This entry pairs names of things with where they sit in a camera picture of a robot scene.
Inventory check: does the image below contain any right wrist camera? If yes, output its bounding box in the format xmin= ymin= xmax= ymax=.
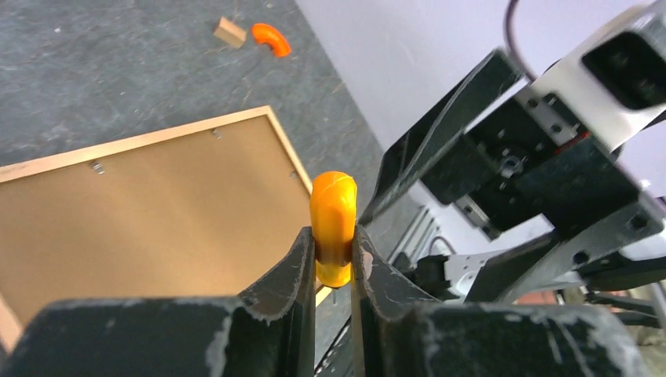
xmin=514 ymin=1 xmax=665 ymax=152

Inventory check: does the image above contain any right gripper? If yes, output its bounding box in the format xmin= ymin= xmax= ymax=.
xmin=359 ymin=48 xmax=665 ymax=302

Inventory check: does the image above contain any wooden picture frame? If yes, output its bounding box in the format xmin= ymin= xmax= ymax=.
xmin=1 ymin=106 xmax=312 ymax=350

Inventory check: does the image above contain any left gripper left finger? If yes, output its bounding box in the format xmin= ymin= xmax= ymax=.
xmin=1 ymin=227 xmax=315 ymax=376

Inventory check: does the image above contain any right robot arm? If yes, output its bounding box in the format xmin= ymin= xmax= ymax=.
xmin=359 ymin=1 xmax=665 ymax=302

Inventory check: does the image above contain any orange handled screwdriver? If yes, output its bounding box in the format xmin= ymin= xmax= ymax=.
xmin=309 ymin=171 xmax=357 ymax=305

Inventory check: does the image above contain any small wooden block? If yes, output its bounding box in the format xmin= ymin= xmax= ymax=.
xmin=213 ymin=17 xmax=247 ymax=49

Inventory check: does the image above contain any orange curved plastic piece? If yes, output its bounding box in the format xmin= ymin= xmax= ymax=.
xmin=251 ymin=23 xmax=292 ymax=58

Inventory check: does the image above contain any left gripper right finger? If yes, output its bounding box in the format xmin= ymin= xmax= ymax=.
xmin=351 ymin=227 xmax=650 ymax=376

